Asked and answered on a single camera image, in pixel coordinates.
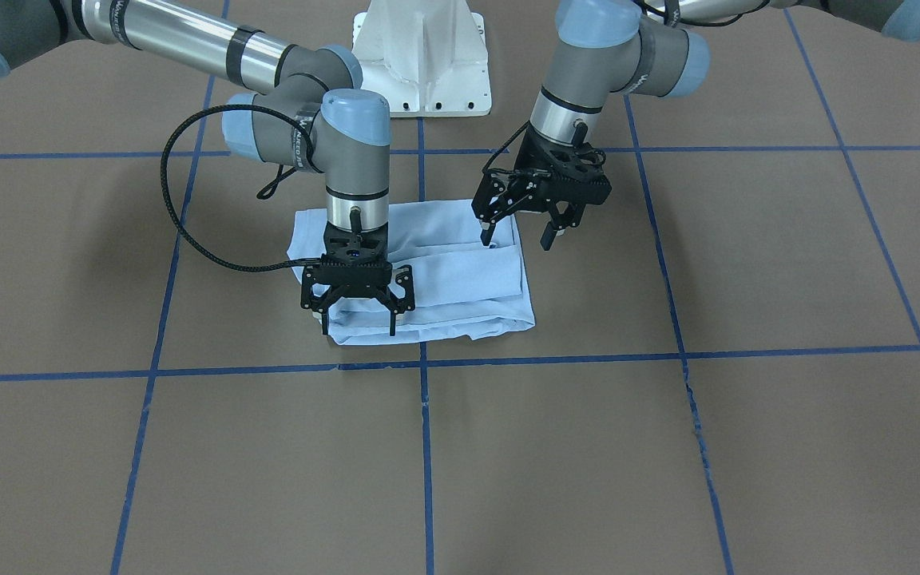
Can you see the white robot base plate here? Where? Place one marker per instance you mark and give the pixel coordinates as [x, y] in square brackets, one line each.
[427, 58]

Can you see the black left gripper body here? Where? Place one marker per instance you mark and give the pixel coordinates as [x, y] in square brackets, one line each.
[511, 194]

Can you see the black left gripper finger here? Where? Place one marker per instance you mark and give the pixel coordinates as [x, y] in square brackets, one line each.
[487, 233]
[548, 237]

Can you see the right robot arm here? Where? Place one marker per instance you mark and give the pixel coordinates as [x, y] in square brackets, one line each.
[303, 110]

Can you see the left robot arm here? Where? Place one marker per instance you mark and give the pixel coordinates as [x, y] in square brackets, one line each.
[604, 47]

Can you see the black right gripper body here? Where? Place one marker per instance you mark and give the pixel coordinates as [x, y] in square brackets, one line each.
[315, 291]

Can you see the light blue t-shirt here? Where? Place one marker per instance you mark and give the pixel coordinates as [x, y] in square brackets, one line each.
[462, 287]

